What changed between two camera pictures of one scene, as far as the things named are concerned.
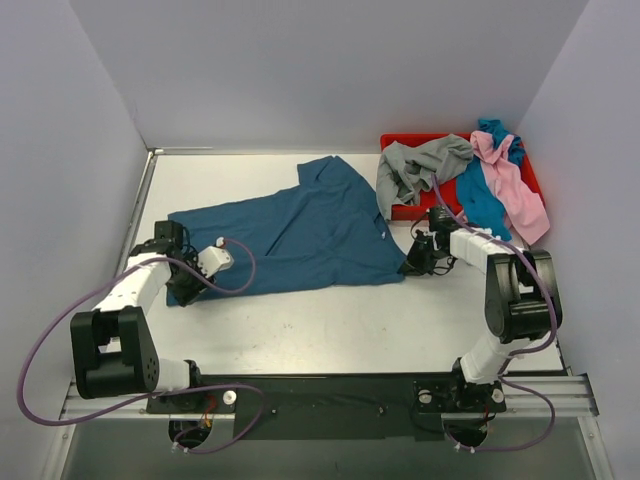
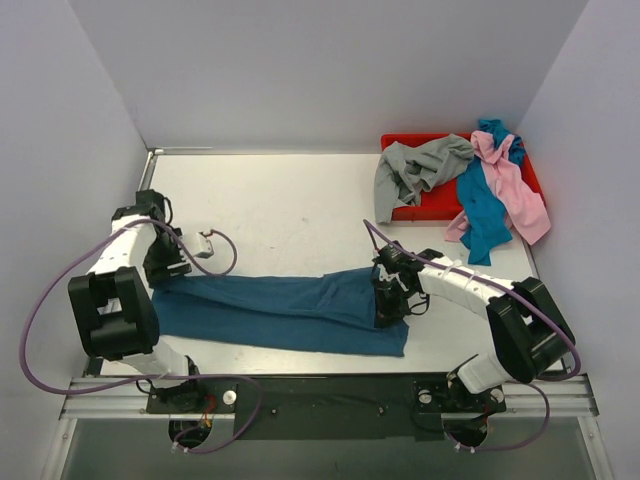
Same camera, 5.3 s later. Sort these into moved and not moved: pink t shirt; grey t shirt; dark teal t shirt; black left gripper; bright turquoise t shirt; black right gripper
Moved: black right gripper; dark teal t shirt; black left gripper
Not moved: grey t shirt; bright turquoise t shirt; pink t shirt
